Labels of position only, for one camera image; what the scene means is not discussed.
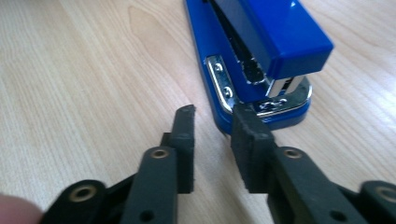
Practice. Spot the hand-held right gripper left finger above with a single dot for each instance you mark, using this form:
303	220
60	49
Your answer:
155	186

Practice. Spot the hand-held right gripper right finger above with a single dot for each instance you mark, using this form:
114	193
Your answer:
258	155

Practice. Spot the blue stapler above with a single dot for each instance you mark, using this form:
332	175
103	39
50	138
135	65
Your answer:
280	31

